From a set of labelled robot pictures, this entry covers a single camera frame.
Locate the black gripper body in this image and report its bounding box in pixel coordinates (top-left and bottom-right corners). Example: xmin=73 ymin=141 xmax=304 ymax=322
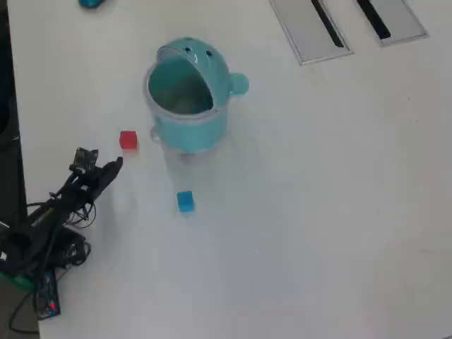
xmin=72 ymin=165 xmax=107 ymax=197

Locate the red lego block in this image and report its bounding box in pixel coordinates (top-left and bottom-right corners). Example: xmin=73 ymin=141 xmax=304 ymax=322
xmin=119 ymin=130 xmax=139 ymax=151

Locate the blue lego block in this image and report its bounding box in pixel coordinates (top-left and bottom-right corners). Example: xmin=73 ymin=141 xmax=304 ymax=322
xmin=177 ymin=191 xmax=196 ymax=213

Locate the teal whale-shaped bin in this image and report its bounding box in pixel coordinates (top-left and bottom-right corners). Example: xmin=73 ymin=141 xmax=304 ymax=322
xmin=143 ymin=35 xmax=251 ymax=164

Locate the blue circuit board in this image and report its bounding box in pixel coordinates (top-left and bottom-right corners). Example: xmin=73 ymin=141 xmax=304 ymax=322
xmin=35 ymin=270 xmax=61 ymax=321

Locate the green table clamp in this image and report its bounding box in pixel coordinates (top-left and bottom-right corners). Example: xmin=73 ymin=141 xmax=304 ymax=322
xmin=0 ymin=271 xmax=35 ymax=291

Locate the bare wrist camera board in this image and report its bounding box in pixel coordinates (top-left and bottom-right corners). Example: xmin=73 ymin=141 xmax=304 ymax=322
xmin=72 ymin=147 xmax=100 ymax=174

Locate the thin black servo wire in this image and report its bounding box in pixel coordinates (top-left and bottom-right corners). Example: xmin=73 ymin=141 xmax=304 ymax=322
xmin=66 ymin=199 xmax=97 ymax=227

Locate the thick black cable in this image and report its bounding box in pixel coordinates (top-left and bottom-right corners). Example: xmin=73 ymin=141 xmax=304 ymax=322
xmin=8 ymin=292 xmax=40 ymax=335

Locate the wide metal cable grommet panel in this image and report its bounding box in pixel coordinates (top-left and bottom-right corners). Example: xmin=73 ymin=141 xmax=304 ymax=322
xmin=268 ymin=0 xmax=355 ymax=66

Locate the narrow metal cable grommet panel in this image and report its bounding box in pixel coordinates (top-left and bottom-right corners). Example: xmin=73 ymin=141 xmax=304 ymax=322
xmin=352 ymin=0 xmax=430 ymax=47

